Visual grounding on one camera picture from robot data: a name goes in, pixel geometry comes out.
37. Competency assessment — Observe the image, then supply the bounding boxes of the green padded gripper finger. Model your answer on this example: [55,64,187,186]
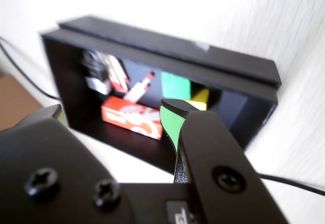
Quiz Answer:
[159,99,288,224]

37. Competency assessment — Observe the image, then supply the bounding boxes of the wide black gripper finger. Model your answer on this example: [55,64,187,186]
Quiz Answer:
[0,104,138,224]

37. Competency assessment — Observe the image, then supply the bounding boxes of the yellow cube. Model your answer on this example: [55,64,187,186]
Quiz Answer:
[185,88,211,112]

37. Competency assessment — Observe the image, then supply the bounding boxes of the green cube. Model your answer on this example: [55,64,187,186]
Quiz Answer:
[161,71,191,101]

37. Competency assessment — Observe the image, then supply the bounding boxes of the large cardboard box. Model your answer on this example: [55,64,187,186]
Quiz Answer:
[0,73,43,131]

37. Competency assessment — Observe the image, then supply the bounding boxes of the black box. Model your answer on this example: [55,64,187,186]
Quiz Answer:
[40,29,279,176]

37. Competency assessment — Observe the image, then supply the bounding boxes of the orange matchbox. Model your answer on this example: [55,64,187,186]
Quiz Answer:
[101,96,164,141]

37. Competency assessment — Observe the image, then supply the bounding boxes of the black silver clip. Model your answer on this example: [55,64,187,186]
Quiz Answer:
[82,50,112,95]

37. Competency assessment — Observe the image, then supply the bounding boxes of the thick black cable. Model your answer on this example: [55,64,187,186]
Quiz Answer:
[0,37,325,197]

